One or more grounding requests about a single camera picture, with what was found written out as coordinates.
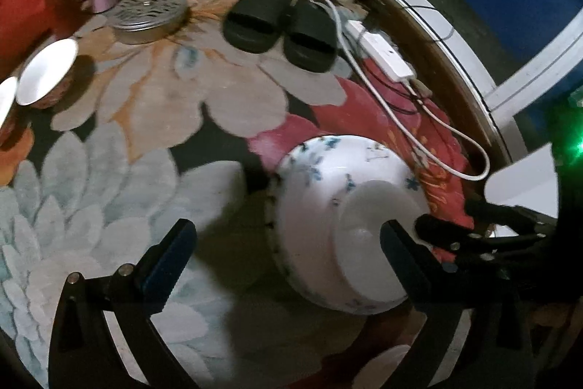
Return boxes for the white box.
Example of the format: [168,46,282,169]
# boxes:
[485,143,559,219]

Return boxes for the brown curved wooden edge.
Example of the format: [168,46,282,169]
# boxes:
[360,0,515,171]

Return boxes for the white power strip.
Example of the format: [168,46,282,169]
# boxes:
[346,20,416,82]

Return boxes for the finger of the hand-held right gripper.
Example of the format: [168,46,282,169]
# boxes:
[415,213,543,256]
[465,197,539,236]

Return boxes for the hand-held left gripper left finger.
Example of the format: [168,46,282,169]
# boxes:
[48,218,201,389]

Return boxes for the red cloth gold print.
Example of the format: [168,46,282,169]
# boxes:
[314,79,472,217]

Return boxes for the white bowl brown outside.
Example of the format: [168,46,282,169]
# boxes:
[16,38,94,111]
[0,77,21,144]

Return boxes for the black cable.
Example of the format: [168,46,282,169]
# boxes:
[360,1,458,116]

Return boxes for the black slipper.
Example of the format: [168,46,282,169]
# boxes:
[283,0,340,73]
[222,0,297,53]

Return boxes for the floral patterned blanket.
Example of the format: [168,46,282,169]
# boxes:
[0,0,470,389]

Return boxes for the white floral ceramic bowl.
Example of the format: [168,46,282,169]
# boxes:
[266,135,431,316]

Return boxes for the round perforated metal tin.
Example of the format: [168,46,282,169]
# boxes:
[111,0,191,46]

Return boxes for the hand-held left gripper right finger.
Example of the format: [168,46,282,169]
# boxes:
[379,219,524,389]

